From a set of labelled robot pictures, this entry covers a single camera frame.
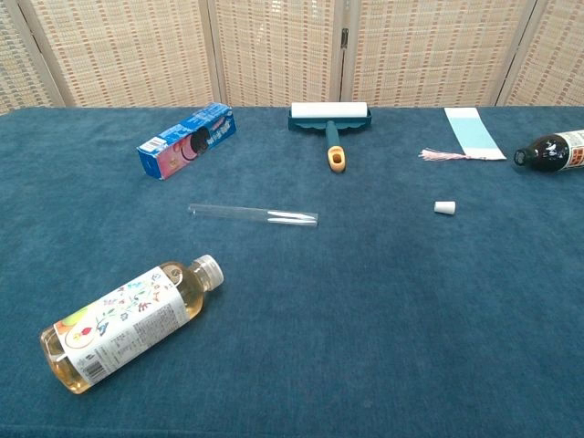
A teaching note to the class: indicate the clear glass test tube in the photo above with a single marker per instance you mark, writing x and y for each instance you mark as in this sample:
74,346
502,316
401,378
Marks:
237,213

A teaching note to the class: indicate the small white cap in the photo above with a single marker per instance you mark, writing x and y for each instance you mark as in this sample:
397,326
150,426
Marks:
444,208

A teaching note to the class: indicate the teal lint roller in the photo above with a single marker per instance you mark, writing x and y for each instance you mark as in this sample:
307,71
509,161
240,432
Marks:
329,114

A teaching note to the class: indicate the blue tablecloth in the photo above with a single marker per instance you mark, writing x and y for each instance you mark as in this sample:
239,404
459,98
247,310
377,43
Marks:
347,319

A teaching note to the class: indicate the blue cookie box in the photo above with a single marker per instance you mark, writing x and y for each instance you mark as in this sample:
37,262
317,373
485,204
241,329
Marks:
182,146

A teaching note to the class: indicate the black screen hinge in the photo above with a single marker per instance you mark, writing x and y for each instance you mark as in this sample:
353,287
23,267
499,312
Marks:
344,41

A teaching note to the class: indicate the yellow tea bottle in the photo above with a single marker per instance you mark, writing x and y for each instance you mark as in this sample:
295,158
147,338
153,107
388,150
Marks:
128,324

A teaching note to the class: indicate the light blue tasselled bookmark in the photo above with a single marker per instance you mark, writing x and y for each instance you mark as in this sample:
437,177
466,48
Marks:
472,134

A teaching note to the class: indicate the woven folding screen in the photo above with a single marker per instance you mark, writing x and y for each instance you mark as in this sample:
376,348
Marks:
137,50

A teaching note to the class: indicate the dark sauce bottle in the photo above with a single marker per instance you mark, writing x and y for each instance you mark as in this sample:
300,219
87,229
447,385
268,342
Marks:
547,153

